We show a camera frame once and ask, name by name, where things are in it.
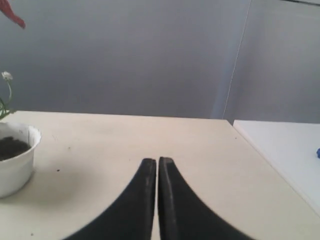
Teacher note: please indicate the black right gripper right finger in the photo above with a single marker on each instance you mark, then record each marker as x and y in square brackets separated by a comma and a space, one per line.
[182, 215]

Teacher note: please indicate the white plastic flower pot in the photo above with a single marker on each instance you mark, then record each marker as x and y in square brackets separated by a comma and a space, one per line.
[17, 170]

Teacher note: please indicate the white side table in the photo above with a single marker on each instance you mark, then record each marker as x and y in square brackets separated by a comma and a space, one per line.
[291, 149]

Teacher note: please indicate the small blue object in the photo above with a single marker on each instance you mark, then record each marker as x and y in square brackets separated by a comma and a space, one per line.
[318, 153]

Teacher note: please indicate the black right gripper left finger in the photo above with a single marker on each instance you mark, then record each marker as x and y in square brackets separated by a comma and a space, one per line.
[131, 215]

